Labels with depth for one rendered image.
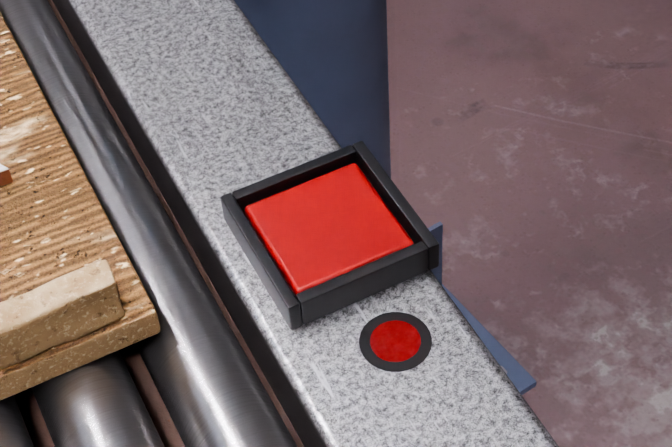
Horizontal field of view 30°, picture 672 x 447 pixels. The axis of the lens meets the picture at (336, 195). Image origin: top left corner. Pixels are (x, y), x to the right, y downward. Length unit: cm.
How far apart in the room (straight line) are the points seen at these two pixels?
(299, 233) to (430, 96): 143
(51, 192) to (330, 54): 59
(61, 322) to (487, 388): 18
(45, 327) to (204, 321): 7
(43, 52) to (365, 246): 23
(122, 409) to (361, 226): 14
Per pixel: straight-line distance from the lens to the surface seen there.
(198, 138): 65
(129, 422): 54
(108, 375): 56
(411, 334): 56
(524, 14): 215
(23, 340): 54
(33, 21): 73
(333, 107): 121
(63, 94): 68
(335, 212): 58
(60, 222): 59
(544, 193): 186
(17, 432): 56
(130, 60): 70
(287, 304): 55
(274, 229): 58
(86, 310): 54
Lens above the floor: 137
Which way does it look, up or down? 48 degrees down
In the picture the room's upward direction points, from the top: 4 degrees counter-clockwise
